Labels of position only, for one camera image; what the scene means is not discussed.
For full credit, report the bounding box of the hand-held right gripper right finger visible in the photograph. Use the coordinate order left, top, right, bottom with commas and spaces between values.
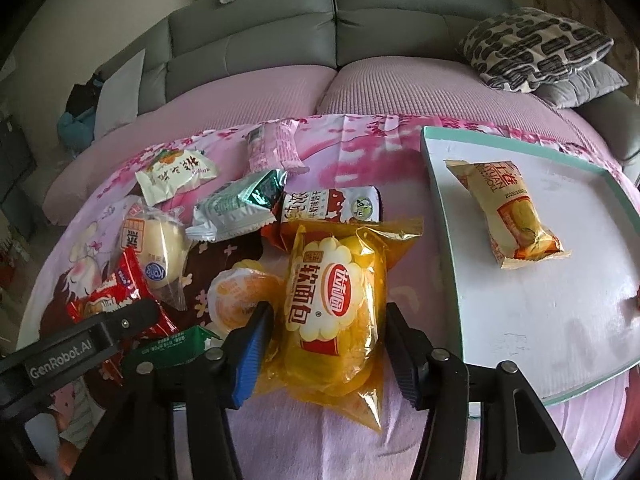
382, 302, 576, 480

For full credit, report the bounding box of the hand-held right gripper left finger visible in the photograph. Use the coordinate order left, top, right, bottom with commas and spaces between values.
90, 302, 276, 480

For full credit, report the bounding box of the clear packet with orange cake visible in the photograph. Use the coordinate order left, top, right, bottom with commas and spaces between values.
206, 259, 283, 338

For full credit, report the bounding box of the red snack packet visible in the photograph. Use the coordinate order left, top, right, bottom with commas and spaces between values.
66, 247, 180, 341

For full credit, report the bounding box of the large yellow bread packet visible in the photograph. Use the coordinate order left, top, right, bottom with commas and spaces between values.
262, 217, 426, 433

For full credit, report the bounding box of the clear packet with white bun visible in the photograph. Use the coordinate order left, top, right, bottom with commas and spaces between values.
112, 199, 193, 311

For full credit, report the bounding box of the white tray with teal rim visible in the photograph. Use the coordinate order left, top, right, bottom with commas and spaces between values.
419, 126, 640, 406

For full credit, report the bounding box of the cow print biscuit packet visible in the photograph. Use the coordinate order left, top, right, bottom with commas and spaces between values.
260, 186, 383, 251

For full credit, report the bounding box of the green and silver snack packet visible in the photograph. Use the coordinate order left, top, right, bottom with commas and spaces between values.
185, 169, 290, 244

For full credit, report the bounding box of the orange long cake packet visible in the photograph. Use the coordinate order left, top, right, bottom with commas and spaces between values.
444, 159, 565, 271

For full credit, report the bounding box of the white green snack packet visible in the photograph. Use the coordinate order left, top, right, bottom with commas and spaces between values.
135, 150, 220, 207

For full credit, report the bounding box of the pink printed blanket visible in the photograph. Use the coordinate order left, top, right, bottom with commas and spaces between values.
15, 112, 640, 480

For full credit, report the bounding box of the pink snack packet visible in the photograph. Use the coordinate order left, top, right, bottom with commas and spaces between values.
244, 119, 310, 176

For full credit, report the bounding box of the teal cloth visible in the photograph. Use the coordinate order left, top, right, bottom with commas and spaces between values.
56, 110, 98, 143

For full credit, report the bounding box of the black bag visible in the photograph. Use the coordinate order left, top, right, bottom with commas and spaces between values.
65, 72, 106, 116

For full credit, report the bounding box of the white cushion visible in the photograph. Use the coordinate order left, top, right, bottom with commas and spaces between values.
94, 49, 147, 138

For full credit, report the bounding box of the pink sofa cover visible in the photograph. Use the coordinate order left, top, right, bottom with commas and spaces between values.
42, 60, 621, 226

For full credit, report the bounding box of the grey sofa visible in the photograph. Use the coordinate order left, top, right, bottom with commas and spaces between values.
95, 0, 640, 181

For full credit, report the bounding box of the grey pillow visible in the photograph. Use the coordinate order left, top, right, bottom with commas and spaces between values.
532, 60, 630, 111

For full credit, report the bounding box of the black and cream patterned pillow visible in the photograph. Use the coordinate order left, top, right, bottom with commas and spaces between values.
457, 7, 615, 95

